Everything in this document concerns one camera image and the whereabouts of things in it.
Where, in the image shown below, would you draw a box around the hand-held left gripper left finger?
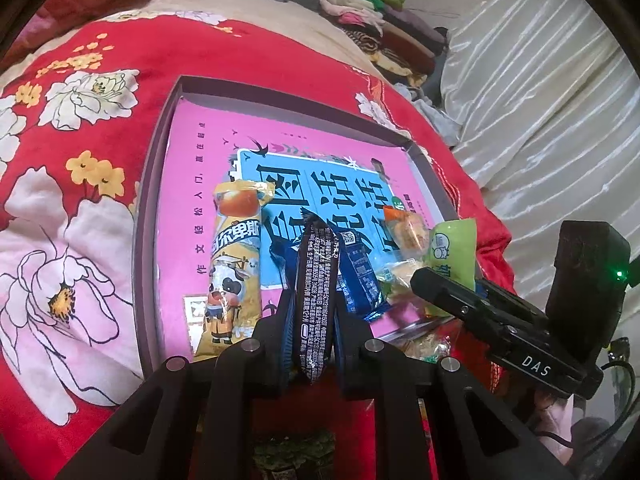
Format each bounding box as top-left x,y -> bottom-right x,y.
55,287 -> 301,480

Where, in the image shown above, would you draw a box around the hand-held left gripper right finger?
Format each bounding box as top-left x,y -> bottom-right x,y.
332,305 -> 576,480

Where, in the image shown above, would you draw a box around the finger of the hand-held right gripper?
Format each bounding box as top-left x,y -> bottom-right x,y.
475,278 -> 550,332
410,266 -> 532,347

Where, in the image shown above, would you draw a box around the black snack packet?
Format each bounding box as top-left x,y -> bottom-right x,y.
292,207 -> 347,387

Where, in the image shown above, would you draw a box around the clear pastry snack packet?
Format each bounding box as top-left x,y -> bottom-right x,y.
375,255 -> 432,312

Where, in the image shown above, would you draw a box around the clear yellowish snack packet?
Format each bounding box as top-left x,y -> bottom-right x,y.
395,332 -> 454,364

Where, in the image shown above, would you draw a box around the blue snack packet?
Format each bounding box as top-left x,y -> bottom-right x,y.
270,231 -> 394,325

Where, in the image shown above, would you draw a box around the yellow cartoon snack packet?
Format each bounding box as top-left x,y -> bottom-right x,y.
195,179 -> 277,362

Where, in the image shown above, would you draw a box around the shallow dark cardboard box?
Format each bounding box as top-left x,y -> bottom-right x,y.
134,75 -> 455,382

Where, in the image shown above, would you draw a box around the person's right hand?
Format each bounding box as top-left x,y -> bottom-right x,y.
529,389 -> 582,467

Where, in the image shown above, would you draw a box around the orange snack packet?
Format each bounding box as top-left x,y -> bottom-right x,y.
382,206 -> 432,254

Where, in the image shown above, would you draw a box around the dark green snack packet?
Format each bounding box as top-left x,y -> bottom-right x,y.
252,430 -> 337,480

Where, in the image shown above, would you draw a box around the light blue clothes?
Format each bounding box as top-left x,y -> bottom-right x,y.
395,84 -> 462,149

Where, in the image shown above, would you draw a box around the white satin curtain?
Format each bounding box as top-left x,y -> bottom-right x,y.
439,0 -> 640,311

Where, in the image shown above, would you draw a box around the pink and blue book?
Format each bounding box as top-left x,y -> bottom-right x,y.
159,94 -> 442,347

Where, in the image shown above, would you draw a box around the red floral blanket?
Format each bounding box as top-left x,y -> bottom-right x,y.
0,15 -> 517,480

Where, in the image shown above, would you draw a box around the pile of folded clothes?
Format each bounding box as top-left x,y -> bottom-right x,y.
320,0 -> 452,89

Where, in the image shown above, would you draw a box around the beige bed sheet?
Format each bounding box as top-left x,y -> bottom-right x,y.
90,0 -> 392,87

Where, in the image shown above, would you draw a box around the black cable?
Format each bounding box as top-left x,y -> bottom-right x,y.
520,337 -> 640,457

